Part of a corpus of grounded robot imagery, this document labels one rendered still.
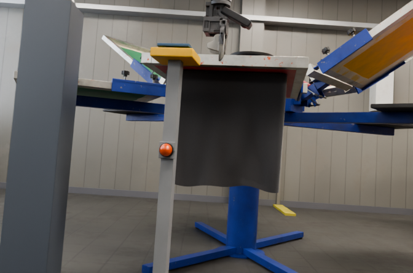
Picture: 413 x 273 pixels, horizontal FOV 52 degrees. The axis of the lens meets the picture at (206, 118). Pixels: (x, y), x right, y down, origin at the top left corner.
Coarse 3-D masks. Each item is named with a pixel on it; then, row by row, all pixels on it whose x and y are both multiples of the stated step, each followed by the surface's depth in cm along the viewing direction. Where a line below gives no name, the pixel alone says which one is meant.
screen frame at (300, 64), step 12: (144, 60) 152; (204, 60) 148; (216, 60) 148; (228, 60) 147; (240, 60) 146; (252, 60) 146; (264, 60) 145; (276, 60) 144; (288, 60) 144; (300, 60) 143; (156, 72) 169; (300, 72) 150; (300, 84) 175
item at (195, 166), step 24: (192, 72) 158; (216, 72) 156; (240, 72) 155; (192, 96) 157; (216, 96) 156; (240, 96) 154; (264, 96) 153; (192, 120) 156; (216, 120) 155; (240, 120) 153; (264, 120) 152; (192, 144) 156; (216, 144) 155; (240, 144) 153; (264, 144) 152; (192, 168) 156; (216, 168) 154; (240, 168) 154; (264, 168) 152
